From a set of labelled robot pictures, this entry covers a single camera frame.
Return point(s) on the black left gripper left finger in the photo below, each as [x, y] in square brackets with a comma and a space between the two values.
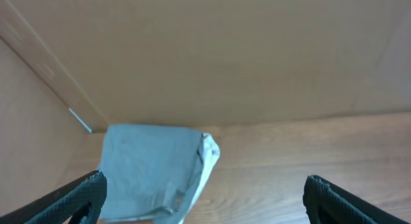
[79, 201]

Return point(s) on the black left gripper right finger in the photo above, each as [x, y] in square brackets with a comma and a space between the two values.
[327, 203]

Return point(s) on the grey shorts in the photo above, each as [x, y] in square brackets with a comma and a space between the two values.
[152, 172]

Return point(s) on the beige folded shorts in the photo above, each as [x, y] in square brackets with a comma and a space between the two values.
[208, 155]

